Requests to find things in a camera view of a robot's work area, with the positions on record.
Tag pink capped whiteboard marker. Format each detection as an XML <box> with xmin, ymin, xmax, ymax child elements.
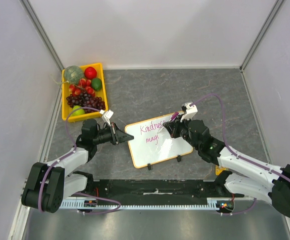
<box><xmin>157</xmin><ymin>112</ymin><xmax>179</xmax><ymax>133</ymax></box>

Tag purple grape bunch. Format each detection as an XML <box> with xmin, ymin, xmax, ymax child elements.
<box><xmin>66</xmin><ymin>93</ymin><xmax>106</xmax><ymax>110</ymax></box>

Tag yellow plastic bin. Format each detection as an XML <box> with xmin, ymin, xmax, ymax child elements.
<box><xmin>62</xmin><ymin>63</ymin><xmax>109</xmax><ymax>123</ymax></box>

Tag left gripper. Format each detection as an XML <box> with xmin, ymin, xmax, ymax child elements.
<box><xmin>93</xmin><ymin>122</ymin><xmax>133</xmax><ymax>146</ymax></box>

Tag yellow framed whiteboard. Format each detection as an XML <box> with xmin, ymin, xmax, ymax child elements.
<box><xmin>125</xmin><ymin>113</ymin><xmax>193</xmax><ymax>169</ymax></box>

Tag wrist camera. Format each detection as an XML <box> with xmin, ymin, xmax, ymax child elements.
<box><xmin>180</xmin><ymin>102</ymin><xmax>198</xmax><ymax>122</ymax></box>
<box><xmin>99</xmin><ymin>109</ymin><xmax>114</xmax><ymax>126</ymax></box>

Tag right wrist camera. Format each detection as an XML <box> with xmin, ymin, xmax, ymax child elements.
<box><xmin>180</xmin><ymin>102</ymin><xmax>198</xmax><ymax>122</ymax></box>

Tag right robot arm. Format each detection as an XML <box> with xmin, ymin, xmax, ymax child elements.
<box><xmin>163</xmin><ymin>120</ymin><xmax>290</xmax><ymax>218</ymax></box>

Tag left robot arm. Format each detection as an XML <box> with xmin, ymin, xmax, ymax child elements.
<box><xmin>21</xmin><ymin>119</ymin><xmax>134</xmax><ymax>213</ymax></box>

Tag red apple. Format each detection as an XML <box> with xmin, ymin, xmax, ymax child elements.
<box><xmin>84</xmin><ymin>66</ymin><xmax>97</xmax><ymax>80</ymax></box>

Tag white cable duct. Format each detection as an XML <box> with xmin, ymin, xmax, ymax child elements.
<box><xmin>60</xmin><ymin>197</ymin><xmax>230</xmax><ymax>211</ymax></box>

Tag light green apple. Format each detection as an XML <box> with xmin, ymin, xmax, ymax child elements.
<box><xmin>71</xmin><ymin>105</ymin><xmax>85</xmax><ymax>117</ymax></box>

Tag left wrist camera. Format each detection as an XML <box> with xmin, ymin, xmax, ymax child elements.
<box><xmin>99</xmin><ymin>109</ymin><xmax>114</xmax><ymax>126</ymax></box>

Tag green melon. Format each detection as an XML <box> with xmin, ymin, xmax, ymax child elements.
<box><xmin>63</xmin><ymin>65</ymin><xmax>84</xmax><ymax>85</ymax></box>

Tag dark green lime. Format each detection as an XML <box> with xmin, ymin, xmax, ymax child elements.
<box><xmin>91</xmin><ymin>77</ymin><xmax>102</xmax><ymax>91</ymax></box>

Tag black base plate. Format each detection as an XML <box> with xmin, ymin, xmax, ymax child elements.
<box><xmin>83</xmin><ymin>179</ymin><xmax>232</xmax><ymax>206</ymax></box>

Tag yellow candy packet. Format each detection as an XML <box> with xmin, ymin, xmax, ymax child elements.
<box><xmin>215</xmin><ymin>166</ymin><xmax>229</xmax><ymax>176</ymax></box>

